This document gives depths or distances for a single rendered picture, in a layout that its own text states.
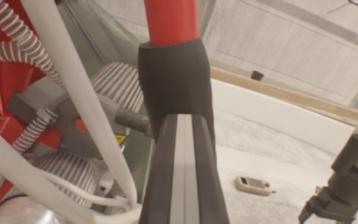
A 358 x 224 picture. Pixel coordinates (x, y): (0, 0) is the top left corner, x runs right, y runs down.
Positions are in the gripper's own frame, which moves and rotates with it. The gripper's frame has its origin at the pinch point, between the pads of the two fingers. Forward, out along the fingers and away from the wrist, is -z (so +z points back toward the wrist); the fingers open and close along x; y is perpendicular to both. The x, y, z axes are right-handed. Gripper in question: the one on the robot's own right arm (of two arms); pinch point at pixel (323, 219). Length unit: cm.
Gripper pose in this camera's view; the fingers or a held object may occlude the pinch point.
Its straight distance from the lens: 72.7
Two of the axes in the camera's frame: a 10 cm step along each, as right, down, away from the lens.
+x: -9.7, -2.1, 0.6
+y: -1.5, 4.4, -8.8
